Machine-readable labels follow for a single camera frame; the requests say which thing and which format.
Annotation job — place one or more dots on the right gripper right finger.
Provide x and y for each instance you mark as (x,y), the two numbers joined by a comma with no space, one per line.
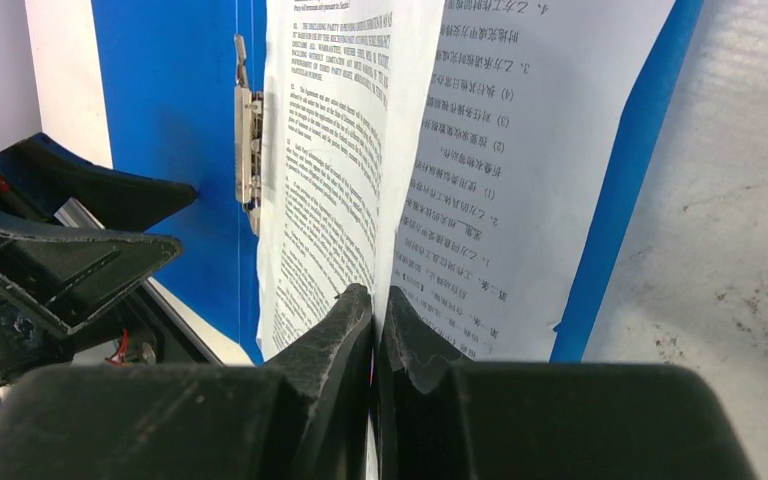
(418,428)

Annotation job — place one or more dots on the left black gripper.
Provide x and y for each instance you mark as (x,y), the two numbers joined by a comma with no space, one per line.
(75,237)

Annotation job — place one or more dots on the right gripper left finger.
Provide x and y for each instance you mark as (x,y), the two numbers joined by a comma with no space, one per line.
(328,369)

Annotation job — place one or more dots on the blue plastic folder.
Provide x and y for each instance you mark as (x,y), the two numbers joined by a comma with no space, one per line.
(167,76)

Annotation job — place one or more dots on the printed text paper sheet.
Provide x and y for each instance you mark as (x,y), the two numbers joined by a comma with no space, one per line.
(345,90)

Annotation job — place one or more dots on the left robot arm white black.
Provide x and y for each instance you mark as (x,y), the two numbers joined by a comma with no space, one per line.
(26,345)

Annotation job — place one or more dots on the metal folder clip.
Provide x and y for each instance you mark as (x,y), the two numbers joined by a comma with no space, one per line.
(248,111)

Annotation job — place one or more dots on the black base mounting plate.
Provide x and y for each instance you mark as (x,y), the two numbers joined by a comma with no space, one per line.
(146,329)

